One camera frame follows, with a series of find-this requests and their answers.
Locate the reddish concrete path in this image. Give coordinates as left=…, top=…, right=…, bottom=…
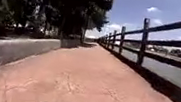
left=0, top=30, right=181, bottom=102

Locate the row of dark trees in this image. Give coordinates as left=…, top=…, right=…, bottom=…
left=0, top=0, right=117, bottom=53

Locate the grey water channel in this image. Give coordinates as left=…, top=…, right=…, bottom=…
left=108, top=45, right=181, bottom=93

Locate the dark wooden rail fence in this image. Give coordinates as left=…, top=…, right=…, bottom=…
left=94, top=2, right=181, bottom=74

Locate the low grey concrete wall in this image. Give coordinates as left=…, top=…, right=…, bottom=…
left=0, top=29, right=82, bottom=88

